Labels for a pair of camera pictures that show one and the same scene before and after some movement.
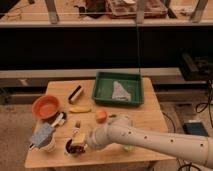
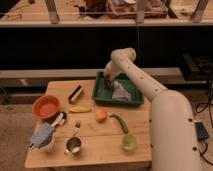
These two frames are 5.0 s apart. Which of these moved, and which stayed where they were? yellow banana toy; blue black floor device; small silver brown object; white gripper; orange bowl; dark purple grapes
Moved: dark purple grapes; white gripper
Stayed: yellow banana toy; blue black floor device; orange bowl; small silver brown object
